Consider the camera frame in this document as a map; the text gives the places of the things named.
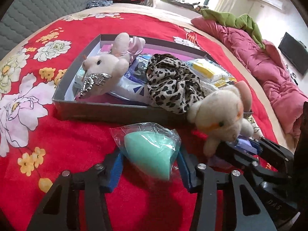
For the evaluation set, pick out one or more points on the grey quilted headboard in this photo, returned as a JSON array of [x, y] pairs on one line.
[[36, 9]]

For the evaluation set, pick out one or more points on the yellow and white packet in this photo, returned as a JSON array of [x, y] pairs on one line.
[[204, 68]]

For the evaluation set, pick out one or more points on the red floral blanket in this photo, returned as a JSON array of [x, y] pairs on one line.
[[72, 137]]

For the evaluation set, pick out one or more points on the cream bear plush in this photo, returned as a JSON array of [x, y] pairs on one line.
[[216, 115]]

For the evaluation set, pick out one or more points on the green blanket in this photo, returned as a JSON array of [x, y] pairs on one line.
[[231, 19]]

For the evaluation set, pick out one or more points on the pink book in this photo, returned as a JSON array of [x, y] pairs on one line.
[[107, 48]]

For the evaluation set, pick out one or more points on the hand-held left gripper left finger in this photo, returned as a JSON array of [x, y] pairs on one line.
[[115, 170]]

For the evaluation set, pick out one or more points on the black television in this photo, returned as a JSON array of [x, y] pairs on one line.
[[293, 53]]

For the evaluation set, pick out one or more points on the pink bunny plush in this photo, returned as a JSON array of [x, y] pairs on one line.
[[105, 65]]

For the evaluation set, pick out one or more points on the blue patterned cloth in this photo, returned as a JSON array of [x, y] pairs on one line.
[[98, 4]]

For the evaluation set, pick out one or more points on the pink quilt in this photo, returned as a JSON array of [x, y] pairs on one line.
[[240, 48]]

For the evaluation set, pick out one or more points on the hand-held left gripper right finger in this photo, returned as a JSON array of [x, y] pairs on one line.
[[185, 170]]

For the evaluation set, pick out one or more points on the grey cardboard box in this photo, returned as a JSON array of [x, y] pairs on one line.
[[96, 112]]

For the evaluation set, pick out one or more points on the beige makeup sponge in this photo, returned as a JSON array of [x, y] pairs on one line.
[[246, 96]]

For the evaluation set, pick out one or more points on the leopard print scrunchie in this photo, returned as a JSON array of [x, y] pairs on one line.
[[168, 84]]

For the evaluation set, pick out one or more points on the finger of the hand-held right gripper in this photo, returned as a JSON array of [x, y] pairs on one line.
[[272, 151], [233, 154]]

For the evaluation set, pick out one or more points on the green makeup sponge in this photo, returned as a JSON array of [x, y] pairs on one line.
[[149, 149]]

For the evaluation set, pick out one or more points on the white air conditioner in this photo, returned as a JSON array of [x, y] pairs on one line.
[[269, 1]]

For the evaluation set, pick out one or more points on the dark cloth pile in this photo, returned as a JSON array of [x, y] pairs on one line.
[[182, 3]]

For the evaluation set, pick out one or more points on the blue and white packet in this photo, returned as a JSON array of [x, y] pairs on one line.
[[134, 89]]

